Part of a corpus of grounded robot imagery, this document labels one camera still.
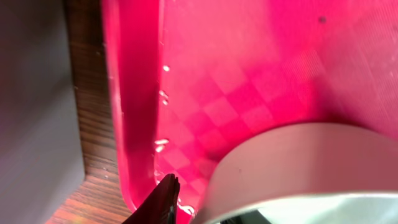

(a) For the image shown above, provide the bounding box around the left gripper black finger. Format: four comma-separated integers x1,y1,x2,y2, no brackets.
122,174,180,224

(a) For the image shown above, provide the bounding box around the green bowl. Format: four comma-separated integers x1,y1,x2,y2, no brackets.
193,123,397,223

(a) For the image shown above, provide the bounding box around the grey dishwasher rack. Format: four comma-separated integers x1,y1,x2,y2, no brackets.
1,0,85,223

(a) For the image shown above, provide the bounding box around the red serving tray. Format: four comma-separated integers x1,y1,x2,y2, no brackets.
101,0,397,223

